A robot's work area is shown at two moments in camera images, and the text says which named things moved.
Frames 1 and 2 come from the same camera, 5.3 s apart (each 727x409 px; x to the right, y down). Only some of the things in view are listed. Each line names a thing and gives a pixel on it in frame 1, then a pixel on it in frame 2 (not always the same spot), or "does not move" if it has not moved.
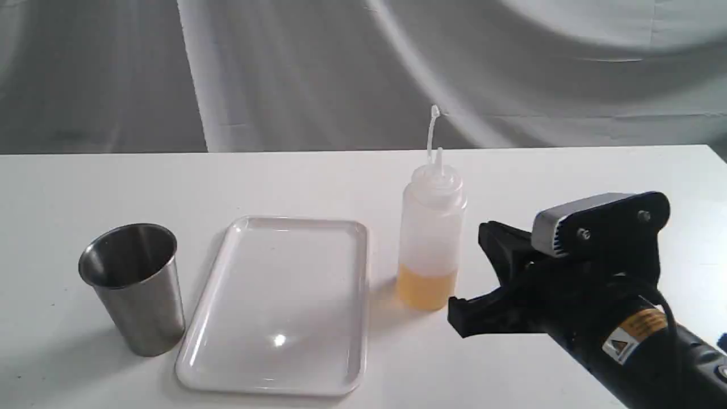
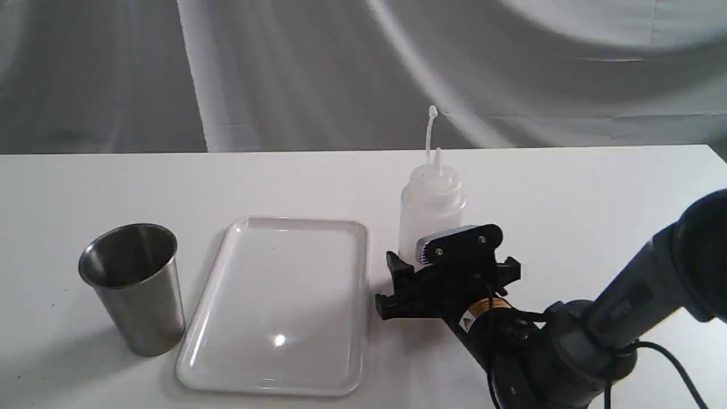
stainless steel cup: x=134 y=268 does not move
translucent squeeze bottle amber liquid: x=432 y=233 does not move
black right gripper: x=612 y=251 -> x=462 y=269
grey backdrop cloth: x=153 y=76 does not move
